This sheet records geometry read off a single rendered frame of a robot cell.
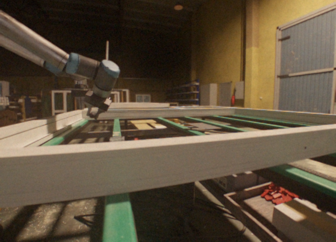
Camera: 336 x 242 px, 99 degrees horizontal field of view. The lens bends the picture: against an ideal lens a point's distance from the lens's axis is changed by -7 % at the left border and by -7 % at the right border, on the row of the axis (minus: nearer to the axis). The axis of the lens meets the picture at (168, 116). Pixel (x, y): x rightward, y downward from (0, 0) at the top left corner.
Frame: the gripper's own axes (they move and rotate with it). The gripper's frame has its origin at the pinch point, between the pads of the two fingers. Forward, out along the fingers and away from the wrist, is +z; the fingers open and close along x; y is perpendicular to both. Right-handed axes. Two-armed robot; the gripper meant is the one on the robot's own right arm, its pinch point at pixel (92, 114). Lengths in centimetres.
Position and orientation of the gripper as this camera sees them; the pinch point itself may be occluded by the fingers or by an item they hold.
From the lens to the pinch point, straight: 99.0
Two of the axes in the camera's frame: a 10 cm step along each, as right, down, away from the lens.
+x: -8.5, -4.2, -3.0
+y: 0.3, -6.2, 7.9
